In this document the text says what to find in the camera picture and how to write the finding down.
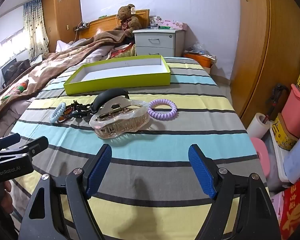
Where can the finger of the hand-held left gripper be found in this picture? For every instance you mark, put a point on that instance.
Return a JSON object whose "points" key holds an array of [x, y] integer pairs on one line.
{"points": [[7, 140], [37, 145]]}

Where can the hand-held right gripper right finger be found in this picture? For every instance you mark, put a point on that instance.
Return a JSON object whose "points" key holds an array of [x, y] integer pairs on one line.
{"points": [[202, 172]]}

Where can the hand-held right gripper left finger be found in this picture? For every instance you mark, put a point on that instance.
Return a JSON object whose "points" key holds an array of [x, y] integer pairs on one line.
{"points": [[100, 170]]}

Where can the clear large hair claw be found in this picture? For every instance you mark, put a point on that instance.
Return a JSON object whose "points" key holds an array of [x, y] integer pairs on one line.
{"points": [[120, 125]]}

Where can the black wristband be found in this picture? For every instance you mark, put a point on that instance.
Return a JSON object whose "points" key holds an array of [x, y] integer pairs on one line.
{"points": [[102, 97]]}

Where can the green shallow box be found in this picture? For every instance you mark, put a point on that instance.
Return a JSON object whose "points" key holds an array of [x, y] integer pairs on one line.
{"points": [[115, 80]]}

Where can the person's left hand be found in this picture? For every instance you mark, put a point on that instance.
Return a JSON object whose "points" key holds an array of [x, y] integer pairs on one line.
{"points": [[8, 197]]}

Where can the green red cushion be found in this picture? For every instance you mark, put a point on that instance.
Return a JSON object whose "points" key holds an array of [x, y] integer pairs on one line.
{"points": [[17, 88]]}

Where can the striped bedsheet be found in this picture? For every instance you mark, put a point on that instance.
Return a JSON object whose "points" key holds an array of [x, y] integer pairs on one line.
{"points": [[165, 135]]}

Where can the pink plastic stool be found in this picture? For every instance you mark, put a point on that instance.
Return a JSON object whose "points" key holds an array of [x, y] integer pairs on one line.
{"points": [[261, 155]]}

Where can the white paper roll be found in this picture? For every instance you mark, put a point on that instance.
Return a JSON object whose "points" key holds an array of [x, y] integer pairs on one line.
{"points": [[256, 127]]}

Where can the white plastic bin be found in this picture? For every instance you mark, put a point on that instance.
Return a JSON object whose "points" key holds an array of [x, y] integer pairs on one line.
{"points": [[280, 160]]}

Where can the brown blanket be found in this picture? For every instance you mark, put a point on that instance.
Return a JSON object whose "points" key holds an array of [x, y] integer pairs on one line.
{"points": [[52, 62]]}

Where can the yellow tin box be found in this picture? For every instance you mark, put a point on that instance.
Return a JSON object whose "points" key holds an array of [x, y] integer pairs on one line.
{"points": [[282, 135]]}

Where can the window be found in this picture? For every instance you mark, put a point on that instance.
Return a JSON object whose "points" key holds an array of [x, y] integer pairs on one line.
{"points": [[7, 45]]}

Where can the pale blue bag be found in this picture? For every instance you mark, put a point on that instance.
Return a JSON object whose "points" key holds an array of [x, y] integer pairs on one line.
{"points": [[297, 160]]}

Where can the red printed box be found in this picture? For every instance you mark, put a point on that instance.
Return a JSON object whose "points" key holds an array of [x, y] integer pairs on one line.
{"points": [[297, 210]]}

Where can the white pillow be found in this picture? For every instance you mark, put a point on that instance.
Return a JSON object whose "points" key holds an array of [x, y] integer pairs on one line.
{"points": [[63, 46]]}

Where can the black red stick tool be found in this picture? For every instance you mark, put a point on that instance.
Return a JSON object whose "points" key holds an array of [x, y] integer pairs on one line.
{"points": [[277, 92]]}

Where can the pink plastic bucket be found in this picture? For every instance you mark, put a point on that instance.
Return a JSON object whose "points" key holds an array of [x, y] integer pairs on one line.
{"points": [[295, 110]]}

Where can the patterned curtain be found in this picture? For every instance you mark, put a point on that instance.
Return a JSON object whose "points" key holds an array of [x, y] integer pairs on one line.
{"points": [[36, 30]]}

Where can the orange box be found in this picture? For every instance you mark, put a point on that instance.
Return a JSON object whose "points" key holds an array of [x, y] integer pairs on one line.
{"points": [[197, 58]]}

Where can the red patterned pillow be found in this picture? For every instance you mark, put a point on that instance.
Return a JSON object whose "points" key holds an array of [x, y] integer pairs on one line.
{"points": [[122, 52]]}

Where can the pile of plastic bags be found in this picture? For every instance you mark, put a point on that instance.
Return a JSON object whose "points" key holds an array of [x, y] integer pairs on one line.
{"points": [[200, 48]]}

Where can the power strip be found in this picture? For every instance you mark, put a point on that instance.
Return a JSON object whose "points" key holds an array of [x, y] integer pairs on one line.
{"points": [[82, 25]]}

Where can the tall wooden cabinet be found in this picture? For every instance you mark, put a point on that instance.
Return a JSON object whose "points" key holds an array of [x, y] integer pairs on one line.
{"points": [[62, 17]]}

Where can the large wooden wardrobe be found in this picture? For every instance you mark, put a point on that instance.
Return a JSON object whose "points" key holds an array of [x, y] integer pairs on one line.
{"points": [[260, 55]]}

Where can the wooden headboard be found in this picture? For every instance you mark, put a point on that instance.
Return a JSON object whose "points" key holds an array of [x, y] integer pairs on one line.
{"points": [[100, 27]]}

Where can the grey nightstand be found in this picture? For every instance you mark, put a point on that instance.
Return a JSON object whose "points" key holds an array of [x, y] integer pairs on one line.
{"points": [[152, 40]]}

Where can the pink floral box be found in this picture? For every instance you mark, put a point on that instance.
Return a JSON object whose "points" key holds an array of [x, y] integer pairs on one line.
{"points": [[175, 25]]}

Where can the brown teddy bear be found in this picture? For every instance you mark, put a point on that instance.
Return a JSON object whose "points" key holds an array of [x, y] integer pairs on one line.
{"points": [[127, 17]]}

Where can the clear acrylic organizer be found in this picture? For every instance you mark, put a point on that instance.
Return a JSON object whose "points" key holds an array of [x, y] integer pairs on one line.
{"points": [[155, 22]]}

